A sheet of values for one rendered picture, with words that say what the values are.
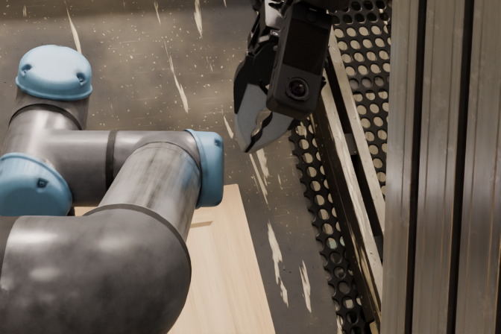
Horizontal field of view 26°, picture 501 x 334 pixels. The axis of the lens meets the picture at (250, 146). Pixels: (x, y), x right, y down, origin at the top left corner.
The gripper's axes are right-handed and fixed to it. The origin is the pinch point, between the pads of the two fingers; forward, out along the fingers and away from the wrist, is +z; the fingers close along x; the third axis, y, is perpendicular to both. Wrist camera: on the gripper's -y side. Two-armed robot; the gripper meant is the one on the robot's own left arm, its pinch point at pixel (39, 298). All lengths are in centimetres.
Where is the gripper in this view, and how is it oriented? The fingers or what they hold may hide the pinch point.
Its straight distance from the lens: 135.8
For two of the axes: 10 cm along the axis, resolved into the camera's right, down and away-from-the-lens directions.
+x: -9.2, 1.0, -3.8
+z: -1.9, 7.3, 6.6
